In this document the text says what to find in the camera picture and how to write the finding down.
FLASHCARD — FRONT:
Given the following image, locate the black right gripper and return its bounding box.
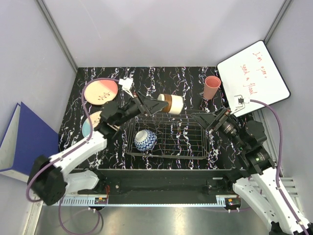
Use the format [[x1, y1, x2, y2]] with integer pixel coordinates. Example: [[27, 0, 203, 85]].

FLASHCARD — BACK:
[[190, 105, 247, 149]]

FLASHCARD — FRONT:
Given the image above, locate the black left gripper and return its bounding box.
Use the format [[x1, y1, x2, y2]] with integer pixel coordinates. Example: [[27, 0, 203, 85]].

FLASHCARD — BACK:
[[114, 91, 168, 127]]

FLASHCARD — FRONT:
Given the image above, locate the cream and brown cup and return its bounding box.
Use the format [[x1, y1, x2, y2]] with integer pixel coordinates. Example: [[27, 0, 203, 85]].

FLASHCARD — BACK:
[[157, 94, 183, 115]]

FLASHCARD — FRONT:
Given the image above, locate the pink cup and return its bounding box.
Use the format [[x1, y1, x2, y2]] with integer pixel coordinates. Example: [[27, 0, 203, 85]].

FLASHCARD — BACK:
[[203, 76, 221, 100]]

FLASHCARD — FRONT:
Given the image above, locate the pink and cream plate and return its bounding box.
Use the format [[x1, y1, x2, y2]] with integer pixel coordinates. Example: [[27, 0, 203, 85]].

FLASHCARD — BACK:
[[84, 80, 118, 105]]

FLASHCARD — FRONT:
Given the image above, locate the blue and cream plate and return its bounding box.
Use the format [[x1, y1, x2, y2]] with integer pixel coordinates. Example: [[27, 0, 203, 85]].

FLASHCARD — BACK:
[[82, 110, 103, 140]]

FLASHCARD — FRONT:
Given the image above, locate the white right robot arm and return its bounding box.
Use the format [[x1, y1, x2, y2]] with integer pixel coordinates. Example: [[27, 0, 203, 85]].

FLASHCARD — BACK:
[[192, 108, 313, 235]]

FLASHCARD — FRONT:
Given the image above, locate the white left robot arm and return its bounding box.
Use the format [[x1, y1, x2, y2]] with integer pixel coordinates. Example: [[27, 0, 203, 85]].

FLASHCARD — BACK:
[[26, 93, 169, 206]]

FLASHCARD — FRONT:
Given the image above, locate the blue patterned bowl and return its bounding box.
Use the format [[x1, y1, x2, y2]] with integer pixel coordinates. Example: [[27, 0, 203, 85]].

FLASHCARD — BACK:
[[134, 129, 157, 152]]

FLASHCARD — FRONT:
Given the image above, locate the whiteboard with red writing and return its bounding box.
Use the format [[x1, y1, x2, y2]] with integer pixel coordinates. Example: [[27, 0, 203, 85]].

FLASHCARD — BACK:
[[217, 40, 291, 117]]

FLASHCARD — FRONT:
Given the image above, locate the black wire dish rack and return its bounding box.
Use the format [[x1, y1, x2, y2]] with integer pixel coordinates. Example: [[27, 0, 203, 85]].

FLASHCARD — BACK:
[[126, 110, 210, 160]]

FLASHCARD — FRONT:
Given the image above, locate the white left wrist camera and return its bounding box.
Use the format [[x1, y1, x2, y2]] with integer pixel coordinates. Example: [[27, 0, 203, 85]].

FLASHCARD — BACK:
[[118, 78, 134, 98]]

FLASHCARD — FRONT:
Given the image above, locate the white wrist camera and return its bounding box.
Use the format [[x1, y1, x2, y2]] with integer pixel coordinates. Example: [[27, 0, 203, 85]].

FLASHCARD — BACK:
[[231, 95, 250, 115], [118, 78, 134, 98]]

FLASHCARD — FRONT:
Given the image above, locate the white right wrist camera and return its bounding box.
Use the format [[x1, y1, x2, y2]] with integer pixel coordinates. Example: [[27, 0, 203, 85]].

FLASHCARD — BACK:
[[231, 95, 250, 115]]

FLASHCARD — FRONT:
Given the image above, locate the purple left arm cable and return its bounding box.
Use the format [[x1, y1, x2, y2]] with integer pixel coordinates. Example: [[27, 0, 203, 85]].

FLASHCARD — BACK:
[[26, 78, 123, 235]]

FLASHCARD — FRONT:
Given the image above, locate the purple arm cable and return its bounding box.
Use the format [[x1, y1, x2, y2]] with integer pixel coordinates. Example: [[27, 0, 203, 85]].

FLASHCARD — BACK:
[[202, 99, 309, 235], [26, 78, 123, 235]]

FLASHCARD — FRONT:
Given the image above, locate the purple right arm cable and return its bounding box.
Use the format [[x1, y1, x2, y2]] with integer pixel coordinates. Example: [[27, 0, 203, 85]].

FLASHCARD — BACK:
[[202, 99, 309, 235]]

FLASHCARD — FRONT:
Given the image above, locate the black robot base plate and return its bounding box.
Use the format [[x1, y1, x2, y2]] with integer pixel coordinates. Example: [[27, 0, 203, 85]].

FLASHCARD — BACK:
[[92, 168, 252, 205]]

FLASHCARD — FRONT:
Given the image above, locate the aluminium frame rail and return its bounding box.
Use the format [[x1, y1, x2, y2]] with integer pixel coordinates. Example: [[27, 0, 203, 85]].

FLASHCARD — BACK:
[[35, 0, 78, 73]]

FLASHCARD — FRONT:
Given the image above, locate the blue ring binder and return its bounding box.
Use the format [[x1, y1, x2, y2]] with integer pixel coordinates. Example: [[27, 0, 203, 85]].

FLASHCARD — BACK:
[[0, 102, 58, 183]]

